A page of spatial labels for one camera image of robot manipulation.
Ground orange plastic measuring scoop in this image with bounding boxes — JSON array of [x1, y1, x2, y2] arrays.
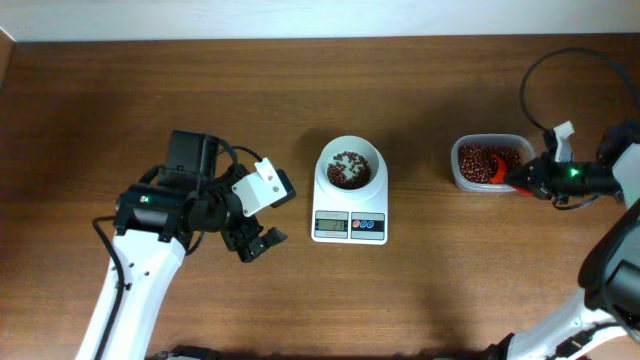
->
[[489, 154, 533, 196]]

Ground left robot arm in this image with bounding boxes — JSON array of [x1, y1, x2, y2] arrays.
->
[[77, 130, 296, 359]]

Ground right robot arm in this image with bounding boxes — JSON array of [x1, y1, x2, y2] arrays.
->
[[481, 121, 639, 360]]

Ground white digital kitchen scale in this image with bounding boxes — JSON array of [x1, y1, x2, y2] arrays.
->
[[310, 170, 389, 245]]

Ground clear plastic container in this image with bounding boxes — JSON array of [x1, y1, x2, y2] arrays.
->
[[451, 134, 535, 193]]

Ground red adzuki beans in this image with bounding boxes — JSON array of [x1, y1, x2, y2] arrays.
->
[[457, 145, 522, 185]]

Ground beans in white bowl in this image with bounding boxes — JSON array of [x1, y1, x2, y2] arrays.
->
[[326, 151, 371, 190]]

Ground white round bowl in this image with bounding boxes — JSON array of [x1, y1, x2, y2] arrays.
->
[[316, 136, 387, 200]]

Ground left black cable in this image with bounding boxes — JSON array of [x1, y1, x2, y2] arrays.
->
[[92, 215, 126, 360]]

